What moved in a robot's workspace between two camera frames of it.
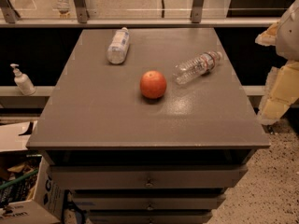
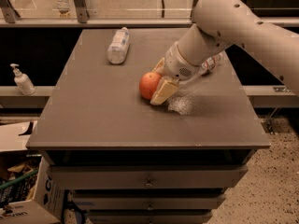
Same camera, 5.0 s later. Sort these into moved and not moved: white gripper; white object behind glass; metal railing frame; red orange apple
Moved: white gripper
Not moved: white object behind glass; red orange apple; metal railing frame
